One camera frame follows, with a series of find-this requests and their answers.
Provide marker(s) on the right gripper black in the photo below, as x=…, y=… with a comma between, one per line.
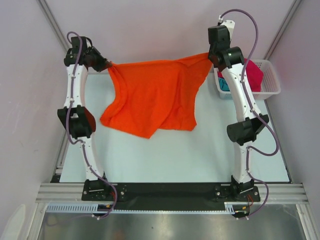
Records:
x=229, y=38

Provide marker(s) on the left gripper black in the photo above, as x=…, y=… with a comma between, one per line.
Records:
x=102, y=63

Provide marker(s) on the orange t shirt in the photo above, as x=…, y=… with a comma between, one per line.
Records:
x=155, y=95

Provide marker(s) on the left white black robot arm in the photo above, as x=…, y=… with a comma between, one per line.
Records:
x=79, y=124

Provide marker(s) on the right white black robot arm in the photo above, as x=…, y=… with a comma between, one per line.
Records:
x=229, y=61

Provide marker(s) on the teal t shirt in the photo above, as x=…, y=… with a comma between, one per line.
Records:
x=223, y=85

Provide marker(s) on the magenta t shirt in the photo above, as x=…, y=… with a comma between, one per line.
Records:
x=254, y=76

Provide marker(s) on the white plastic laundry basket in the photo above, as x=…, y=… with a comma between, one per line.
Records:
x=270, y=83

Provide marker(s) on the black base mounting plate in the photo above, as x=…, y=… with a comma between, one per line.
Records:
x=197, y=196

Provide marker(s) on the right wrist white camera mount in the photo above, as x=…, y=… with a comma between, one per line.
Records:
x=230, y=24

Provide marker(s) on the left aluminium corner post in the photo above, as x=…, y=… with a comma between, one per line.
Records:
x=48, y=14

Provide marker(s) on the aluminium corner post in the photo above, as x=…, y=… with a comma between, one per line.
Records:
x=294, y=8
x=48, y=14

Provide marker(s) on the right aluminium corner post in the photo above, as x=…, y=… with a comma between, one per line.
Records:
x=294, y=8

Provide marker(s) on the aluminium front frame rail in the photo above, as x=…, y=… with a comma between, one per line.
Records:
x=279, y=193

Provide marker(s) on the left white slotted cable duct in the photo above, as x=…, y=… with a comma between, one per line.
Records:
x=84, y=208

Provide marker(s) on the white slotted cable duct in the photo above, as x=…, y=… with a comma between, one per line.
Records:
x=84, y=208
x=240, y=207

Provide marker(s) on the right white slotted cable duct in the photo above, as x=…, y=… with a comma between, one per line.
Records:
x=240, y=207

